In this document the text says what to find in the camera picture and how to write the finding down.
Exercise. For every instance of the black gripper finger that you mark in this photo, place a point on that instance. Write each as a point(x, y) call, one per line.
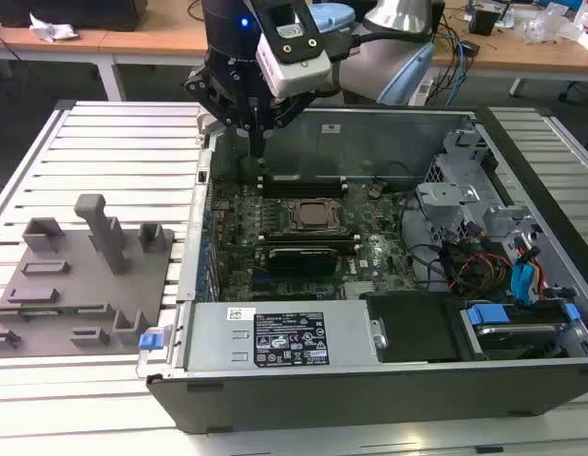
point(210, 95)
point(293, 109)

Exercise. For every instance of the hard disk in blue carrier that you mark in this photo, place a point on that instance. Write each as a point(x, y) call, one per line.
point(486, 316)

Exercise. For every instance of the dark installed RAM stick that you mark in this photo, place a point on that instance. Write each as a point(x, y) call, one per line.
point(303, 178)

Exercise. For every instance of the blue case latch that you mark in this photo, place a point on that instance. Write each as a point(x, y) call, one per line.
point(150, 341)

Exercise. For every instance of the CPU socket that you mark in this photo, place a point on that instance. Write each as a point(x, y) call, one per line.
point(293, 226)

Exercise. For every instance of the wooden desk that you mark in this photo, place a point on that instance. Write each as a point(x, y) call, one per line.
point(156, 38)

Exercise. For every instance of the crumpled white paper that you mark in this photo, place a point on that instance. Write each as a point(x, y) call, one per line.
point(51, 31)

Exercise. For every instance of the black plastic shroud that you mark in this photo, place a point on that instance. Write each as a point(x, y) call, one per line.
point(412, 328)

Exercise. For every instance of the silver power supply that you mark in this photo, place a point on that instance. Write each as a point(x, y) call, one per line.
point(217, 332)

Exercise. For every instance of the clear plastic bags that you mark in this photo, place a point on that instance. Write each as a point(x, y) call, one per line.
point(555, 24)

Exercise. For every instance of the black camera bracket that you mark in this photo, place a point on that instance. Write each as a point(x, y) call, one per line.
point(296, 50)

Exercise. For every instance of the large black box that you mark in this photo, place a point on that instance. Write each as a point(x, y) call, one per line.
point(75, 14)

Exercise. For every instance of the gray parts rack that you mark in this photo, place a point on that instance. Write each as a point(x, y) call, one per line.
point(75, 294)

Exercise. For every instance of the small black box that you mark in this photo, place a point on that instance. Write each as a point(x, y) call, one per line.
point(483, 21)

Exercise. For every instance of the black chair base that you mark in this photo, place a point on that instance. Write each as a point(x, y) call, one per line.
point(578, 92)

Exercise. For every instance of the silver chipset heatsink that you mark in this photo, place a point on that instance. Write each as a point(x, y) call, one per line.
point(357, 292)

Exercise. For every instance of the black graphics card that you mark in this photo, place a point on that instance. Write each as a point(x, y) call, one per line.
point(300, 261)

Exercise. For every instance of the black RAM slot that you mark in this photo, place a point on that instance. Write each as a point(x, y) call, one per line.
point(350, 245)
point(308, 235)
point(303, 194)

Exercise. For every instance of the silver drive cage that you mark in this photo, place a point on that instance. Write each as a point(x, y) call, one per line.
point(441, 195)

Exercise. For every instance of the green motherboard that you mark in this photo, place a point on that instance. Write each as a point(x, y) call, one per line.
point(369, 280)

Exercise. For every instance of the black open PC case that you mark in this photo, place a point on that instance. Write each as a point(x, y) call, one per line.
point(322, 404)

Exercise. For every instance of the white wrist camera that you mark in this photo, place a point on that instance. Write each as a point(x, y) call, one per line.
point(293, 76)

